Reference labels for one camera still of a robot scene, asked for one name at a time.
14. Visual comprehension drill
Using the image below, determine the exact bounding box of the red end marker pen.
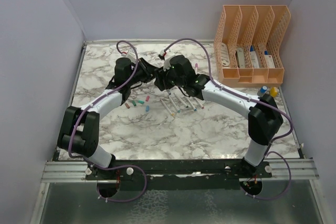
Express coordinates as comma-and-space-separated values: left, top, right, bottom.
195, 99, 204, 109

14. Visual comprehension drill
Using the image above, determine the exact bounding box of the green cap marker pen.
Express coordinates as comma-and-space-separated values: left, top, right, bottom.
168, 95, 181, 113

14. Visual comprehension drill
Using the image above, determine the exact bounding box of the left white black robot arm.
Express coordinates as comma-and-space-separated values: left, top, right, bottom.
57, 57, 158, 179

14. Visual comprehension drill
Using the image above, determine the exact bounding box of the blue small bottle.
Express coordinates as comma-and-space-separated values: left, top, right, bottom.
257, 86, 268, 97

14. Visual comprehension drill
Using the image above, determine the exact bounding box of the white booklet in organizer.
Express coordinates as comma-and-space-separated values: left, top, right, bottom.
219, 43, 230, 68

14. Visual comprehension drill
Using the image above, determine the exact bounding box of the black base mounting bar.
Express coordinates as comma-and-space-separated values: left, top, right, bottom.
85, 158, 274, 182

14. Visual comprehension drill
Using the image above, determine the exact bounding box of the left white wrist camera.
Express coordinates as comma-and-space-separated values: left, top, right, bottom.
126, 48, 137, 63

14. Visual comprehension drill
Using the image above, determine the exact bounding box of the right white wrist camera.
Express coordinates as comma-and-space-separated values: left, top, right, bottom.
159, 50, 174, 71

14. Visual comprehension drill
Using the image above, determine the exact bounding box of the white blue box in organizer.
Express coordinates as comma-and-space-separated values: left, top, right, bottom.
250, 45, 260, 68

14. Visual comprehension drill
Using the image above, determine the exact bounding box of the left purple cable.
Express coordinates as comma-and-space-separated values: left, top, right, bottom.
68, 40, 147, 203

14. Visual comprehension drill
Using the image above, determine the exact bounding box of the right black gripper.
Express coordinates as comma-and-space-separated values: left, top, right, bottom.
154, 64, 185, 92

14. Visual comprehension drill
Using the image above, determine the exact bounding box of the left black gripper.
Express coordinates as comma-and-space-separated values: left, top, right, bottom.
127, 57, 158, 87

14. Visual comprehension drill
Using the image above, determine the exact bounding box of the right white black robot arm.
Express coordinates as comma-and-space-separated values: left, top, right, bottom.
154, 55, 284, 177

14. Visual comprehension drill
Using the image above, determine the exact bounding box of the purple cable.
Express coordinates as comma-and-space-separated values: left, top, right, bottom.
68, 40, 147, 203
162, 37, 293, 200

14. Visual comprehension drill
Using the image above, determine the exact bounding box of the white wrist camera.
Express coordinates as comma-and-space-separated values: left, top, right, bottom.
159, 50, 174, 71
126, 48, 137, 63

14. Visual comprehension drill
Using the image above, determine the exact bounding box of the orange plastic file organizer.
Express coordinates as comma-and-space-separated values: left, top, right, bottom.
214, 5, 291, 88

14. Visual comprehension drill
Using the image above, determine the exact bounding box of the white red box in organizer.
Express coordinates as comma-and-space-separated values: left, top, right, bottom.
264, 50, 275, 68

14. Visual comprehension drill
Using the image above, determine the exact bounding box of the aluminium frame rail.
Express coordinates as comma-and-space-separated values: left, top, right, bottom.
41, 158, 320, 183

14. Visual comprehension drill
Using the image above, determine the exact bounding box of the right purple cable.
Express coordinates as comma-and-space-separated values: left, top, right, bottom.
162, 37, 293, 200

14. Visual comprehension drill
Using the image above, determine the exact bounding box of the yellow small bottle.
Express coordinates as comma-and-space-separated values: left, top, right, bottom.
269, 87, 279, 98

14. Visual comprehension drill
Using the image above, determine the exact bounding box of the brown cap marker pen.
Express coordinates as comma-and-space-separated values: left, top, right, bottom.
160, 99, 175, 117

